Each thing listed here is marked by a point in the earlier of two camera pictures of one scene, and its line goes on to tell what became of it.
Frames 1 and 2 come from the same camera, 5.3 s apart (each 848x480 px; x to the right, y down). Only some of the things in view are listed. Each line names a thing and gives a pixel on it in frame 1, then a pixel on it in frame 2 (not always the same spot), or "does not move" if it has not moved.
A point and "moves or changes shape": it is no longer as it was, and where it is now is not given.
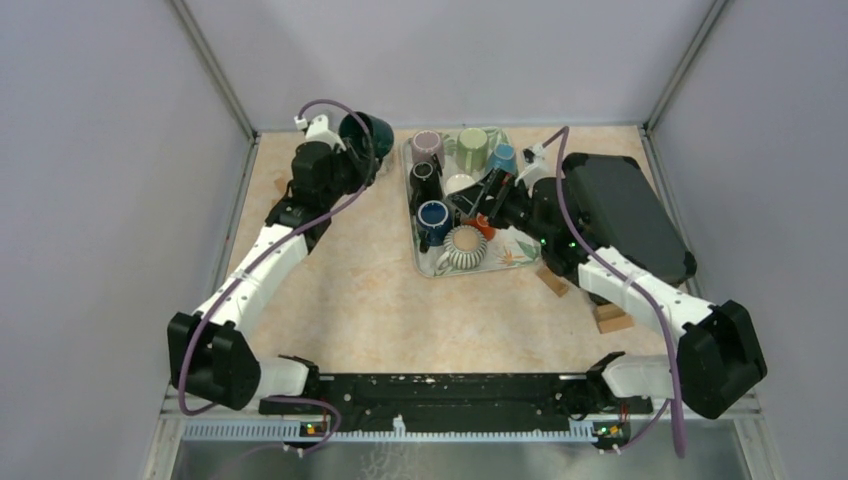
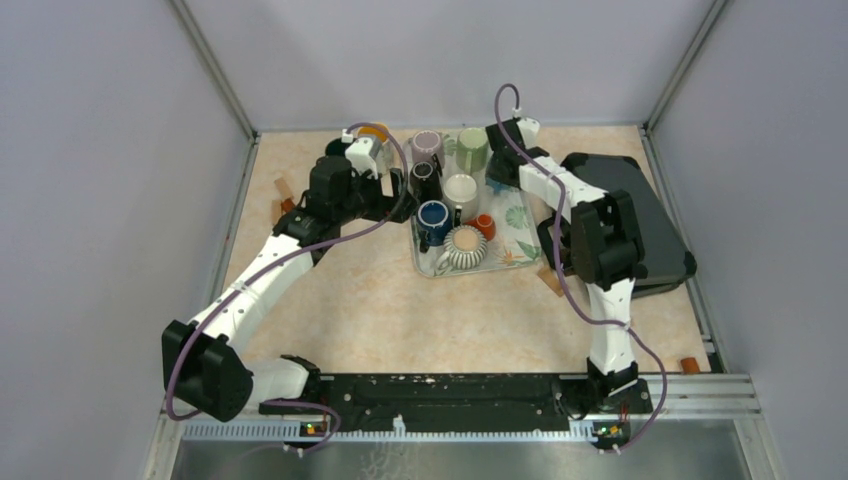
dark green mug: x=351 y=127 moves or changes shape
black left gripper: x=355 y=164 -> x=398 y=208
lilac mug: x=424 y=144 does not move
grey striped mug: x=465 y=249 does not move
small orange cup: x=482 y=224 does not move
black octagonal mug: x=425 y=183 does not move
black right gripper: x=497 y=185 -> x=492 y=173
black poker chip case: x=626 y=212 does not move
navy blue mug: x=434 y=224 does not move
